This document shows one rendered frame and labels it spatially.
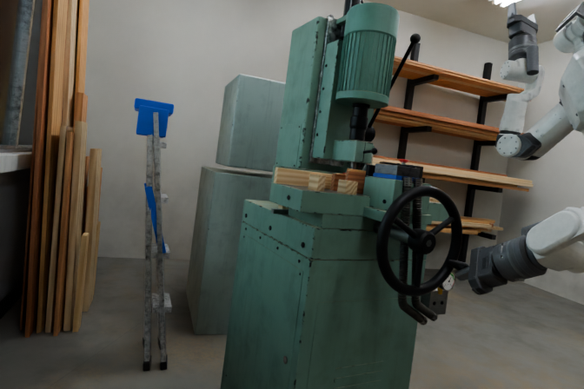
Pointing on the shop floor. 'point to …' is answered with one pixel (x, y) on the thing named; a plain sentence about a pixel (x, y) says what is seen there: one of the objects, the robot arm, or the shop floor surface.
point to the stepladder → (158, 127)
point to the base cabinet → (314, 321)
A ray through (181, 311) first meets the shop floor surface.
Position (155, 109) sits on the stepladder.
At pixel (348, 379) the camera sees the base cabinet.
